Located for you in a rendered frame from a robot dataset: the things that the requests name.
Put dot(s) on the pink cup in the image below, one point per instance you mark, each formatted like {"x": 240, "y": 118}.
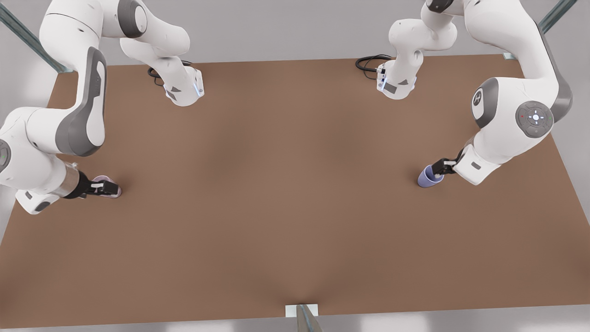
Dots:
{"x": 109, "y": 184}

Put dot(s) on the purple cup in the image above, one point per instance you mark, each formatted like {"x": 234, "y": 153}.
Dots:
{"x": 428, "y": 177}

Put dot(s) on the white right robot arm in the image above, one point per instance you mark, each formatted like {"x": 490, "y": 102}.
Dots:
{"x": 73, "y": 87}

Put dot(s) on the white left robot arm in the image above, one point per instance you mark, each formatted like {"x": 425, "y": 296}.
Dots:
{"x": 507, "y": 101}

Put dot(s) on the silver frame post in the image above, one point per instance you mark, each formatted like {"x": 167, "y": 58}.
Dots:
{"x": 32, "y": 39}
{"x": 305, "y": 318}
{"x": 551, "y": 20}

